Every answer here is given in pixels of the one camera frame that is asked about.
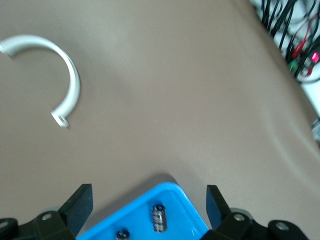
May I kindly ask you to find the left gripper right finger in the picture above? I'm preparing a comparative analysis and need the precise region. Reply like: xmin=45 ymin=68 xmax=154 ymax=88
xmin=199 ymin=184 xmax=307 ymax=240

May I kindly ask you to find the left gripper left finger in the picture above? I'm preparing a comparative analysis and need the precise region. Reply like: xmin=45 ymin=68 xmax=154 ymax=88
xmin=0 ymin=184 xmax=94 ymax=240

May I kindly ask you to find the dark brown electrolytic capacitor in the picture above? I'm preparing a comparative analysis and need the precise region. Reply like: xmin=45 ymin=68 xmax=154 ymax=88
xmin=115 ymin=228 xmax=131 ymax=240

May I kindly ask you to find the black printed electrolytic capacitor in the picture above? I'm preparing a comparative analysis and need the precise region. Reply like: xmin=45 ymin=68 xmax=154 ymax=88
xmin=150 ymin=203 xmax=168 ymax=233

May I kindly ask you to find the blue plastic tray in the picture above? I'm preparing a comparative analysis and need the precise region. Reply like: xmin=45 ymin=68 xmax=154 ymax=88
xmin=74 ymin=181 xmax=210 ymax=240

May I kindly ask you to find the brown table mat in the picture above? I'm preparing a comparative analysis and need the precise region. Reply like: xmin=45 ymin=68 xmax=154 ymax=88
xmin=0 ymin=0 xmax=320 ymax=240

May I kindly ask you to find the white half-ring pipe clamp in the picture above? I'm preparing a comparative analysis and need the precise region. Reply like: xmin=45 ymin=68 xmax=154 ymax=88
xmin=0 ymin=34 xmax=81 ymax=129

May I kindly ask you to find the tangled cables bundle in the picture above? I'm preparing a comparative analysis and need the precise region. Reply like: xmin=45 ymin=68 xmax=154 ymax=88
xmin=249 ymin=0 xmax=320 ymax=78

